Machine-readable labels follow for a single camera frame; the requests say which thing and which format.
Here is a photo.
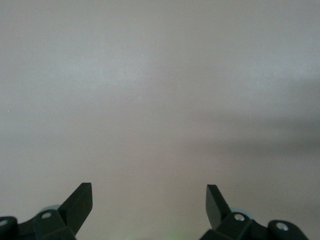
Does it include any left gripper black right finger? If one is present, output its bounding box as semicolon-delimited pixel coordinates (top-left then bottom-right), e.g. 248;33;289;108
199;184;307;240

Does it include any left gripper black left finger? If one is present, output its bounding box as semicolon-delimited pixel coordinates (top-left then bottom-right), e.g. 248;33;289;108
0;182;94;240

